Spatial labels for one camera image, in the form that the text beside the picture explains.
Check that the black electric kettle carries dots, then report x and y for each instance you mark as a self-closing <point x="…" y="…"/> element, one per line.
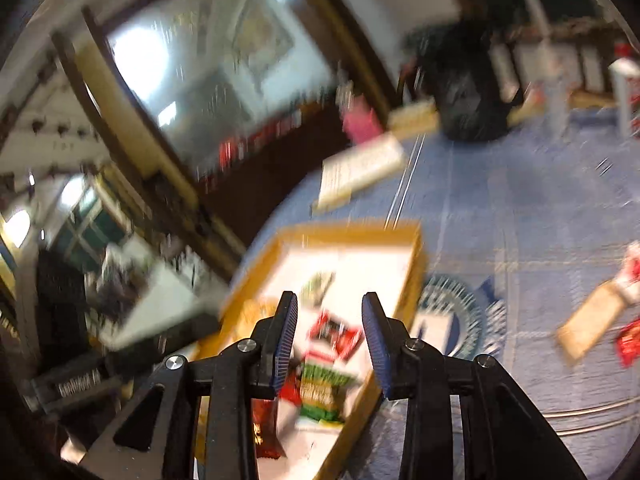
<point x="465" y="85"/>

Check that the white booklet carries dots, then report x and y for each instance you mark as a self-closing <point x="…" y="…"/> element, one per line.
<point x="362" y="172"/>

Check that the beige snack packet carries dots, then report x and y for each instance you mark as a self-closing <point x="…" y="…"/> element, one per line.
<point x="595" y="320"/>

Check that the white liquor bottle red label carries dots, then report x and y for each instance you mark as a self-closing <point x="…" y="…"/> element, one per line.
<point x="627" y="100"/>

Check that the dark red chocolate wrapper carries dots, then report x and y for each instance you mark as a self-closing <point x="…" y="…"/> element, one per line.
<point x="630" y="345"/>

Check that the white red sachet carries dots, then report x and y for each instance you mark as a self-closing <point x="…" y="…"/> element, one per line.
<point x="631" y="270"/>

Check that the wooden tray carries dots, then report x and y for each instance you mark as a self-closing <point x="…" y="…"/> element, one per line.
<point x="350" y="270"/>

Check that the pink packet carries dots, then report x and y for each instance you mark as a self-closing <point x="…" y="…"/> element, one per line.
<point x="361" y="122"/>

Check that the small wooden box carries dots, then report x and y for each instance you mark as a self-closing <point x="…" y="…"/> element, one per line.
<point x="412" y="119"/>

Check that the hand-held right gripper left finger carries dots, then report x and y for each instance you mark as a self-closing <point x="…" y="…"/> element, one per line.
<point x="285" y="340"/>

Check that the blue checked tablecloth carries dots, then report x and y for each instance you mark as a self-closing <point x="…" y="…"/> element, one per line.
<point x="500" y="220"/>

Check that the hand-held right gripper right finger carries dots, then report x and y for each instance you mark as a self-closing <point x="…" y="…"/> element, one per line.
<point x="375" y="340"/>

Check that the white spray bottle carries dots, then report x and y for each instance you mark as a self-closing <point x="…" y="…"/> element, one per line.
<point x="547" y="60"/>

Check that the clear yellow-edged biscuit packet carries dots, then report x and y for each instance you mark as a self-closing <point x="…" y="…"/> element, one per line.
<point x="252" y="317"/>

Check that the framed wall picture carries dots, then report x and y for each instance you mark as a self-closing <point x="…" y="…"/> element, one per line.
<point x="262" y="40"/>

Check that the red white snack packet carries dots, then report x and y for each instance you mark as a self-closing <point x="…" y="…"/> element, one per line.
<point x="335" y="335"/>

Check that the dark red snack packet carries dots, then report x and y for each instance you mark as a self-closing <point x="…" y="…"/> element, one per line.
<point x="267" y="430"/>

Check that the green snack packet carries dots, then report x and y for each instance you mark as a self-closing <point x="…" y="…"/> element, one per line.
<point x="327" y="392"/>

